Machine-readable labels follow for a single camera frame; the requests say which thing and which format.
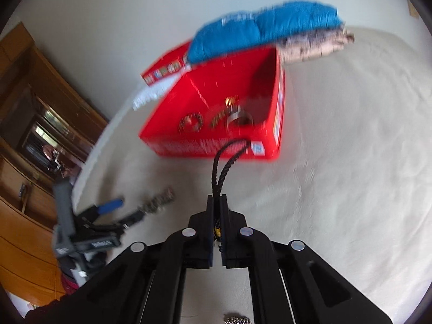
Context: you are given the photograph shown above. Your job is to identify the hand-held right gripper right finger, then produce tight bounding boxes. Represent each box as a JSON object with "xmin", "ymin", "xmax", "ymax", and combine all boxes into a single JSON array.
[{"xmin": 221, "ymin": 194, "xmax": 394, "ymax": 324}]

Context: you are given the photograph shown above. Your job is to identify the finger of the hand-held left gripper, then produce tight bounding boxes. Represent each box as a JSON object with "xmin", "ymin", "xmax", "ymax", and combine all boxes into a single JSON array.
[
  {"xmin": 111, "ymin": 208, "xmax": 146, "ymax": 232},
  {"xmin": 90, "ymin": 198, "xmax": 125, "ymax": 217}
]

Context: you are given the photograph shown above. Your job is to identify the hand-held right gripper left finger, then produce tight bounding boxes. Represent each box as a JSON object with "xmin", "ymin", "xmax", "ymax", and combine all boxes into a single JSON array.
[{"xmin": 67, "ymin": 195, "xmax": 216, "ymax": 324}]

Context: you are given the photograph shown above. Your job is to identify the black and amber bead necklace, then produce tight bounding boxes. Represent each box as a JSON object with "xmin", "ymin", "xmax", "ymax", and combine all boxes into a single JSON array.
[{"xmin": 141, "ymin": 189, "xmax": 175, "ymax": 214}]

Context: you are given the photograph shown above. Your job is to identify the black braided cord necklace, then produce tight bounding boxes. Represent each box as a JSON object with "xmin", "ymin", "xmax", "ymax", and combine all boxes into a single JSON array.
[{"xmin": 212, "ymin": 138, "xmax": 253, "ymax": 324}]

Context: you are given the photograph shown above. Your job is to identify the red tin box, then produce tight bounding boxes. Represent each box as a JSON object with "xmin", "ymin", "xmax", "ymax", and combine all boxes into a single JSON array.
[{"xmin": 139, "ymin": 45, "xmax": 286, "ymax": 162}]

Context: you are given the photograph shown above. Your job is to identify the brown bead bracelet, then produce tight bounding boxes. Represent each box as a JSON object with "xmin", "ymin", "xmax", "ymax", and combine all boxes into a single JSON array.
[{"xmin": 179, "ymin": 113, "xmax": 203, "ymax": 132}]

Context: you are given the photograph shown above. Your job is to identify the metal wristwatch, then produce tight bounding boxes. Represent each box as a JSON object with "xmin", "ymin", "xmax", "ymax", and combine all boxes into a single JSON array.
[{"xmin": 227, "ymin": 105, "xmax": 254, "ymax": 127}]

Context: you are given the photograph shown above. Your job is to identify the multicoloured bead bracelet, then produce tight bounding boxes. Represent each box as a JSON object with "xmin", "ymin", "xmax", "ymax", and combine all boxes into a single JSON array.
[{"xmin": 211, "ymin": 108, "xmax": 230, "ymax": 129}]

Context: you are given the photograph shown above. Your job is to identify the wooden cabinet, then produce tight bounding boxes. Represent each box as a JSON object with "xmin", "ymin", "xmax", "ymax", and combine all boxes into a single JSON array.
[{"xmin": 0, "ymin": 22, "xmax": 110, "ymax": 298}]

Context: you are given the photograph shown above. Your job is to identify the person's red trousers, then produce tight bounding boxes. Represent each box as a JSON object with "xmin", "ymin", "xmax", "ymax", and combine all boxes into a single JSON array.
[{"xmin": 59, "ymin": 270, "xmax": 80, "ymax": 292}]

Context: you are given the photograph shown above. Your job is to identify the white lace cloth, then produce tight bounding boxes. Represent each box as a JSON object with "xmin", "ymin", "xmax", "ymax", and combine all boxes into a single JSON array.
[{"xmin": 133, "ymin": 74, "xmax": 183, "ymax": 110}]

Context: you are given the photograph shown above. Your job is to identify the beige bed sheet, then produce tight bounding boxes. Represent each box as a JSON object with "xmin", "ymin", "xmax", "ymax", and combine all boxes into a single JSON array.
[{"xmin": 72, "ymin": 25, "xmax": 432, "ymax": 324}]

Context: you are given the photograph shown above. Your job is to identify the floral folded cloth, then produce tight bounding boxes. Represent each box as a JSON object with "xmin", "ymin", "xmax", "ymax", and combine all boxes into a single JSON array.
[{"xmin": 278, "ymin": 27, "xmax": 355, "ymax": 64}]

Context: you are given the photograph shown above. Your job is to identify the blue folded quilt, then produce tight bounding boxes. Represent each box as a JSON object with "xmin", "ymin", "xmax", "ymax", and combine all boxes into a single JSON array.
[{"xmin": 187, "ymin": 2, "xmax": 345, "ymax": 65}]

